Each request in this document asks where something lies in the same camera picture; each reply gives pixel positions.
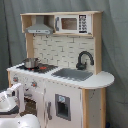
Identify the right red stove knob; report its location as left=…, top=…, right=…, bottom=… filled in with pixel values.
left=31, top=81, right=37, bottom=87

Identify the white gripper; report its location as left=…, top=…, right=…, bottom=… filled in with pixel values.
left=0, top=83, right=25, bottom=116

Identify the wooden toy kitchen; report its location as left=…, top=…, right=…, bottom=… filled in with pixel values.
left=8, top=11, right=114, bottom=128

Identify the red stove knob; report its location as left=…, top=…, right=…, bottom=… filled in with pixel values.
left=31, top=81, right=37, bottom=87
left=12, top=76, right=19, bottom=83

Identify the grey toy sink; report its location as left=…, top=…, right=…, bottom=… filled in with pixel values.
left=53, top=68, right=93, bottom=81

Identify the small metal pot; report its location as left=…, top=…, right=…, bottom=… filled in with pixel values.
left=23, top=58, right=40, bottom=68

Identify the black toy stovetop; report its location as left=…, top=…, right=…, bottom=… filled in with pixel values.
left=19, top=63, right=56, bottom=74

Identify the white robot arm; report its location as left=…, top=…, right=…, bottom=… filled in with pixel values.
left=0, top=83, right=41, bottom=128

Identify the left red stove knob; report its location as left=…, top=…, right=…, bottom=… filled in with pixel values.
left=12, top=76, right=19, bottom=83

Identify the grey range hood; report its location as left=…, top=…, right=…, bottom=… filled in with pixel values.
left=25, top=16, right=53, bottom=35

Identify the white cabinet door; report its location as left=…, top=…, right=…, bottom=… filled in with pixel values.
left=45, top=82, right=82, bottom=128

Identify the white toy microwave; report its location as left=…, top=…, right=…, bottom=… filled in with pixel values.
left=55, top=14, right=92, bottom=34

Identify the black toy faucet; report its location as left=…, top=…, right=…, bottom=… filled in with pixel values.
left=76, top=51, right=94, bottom=70

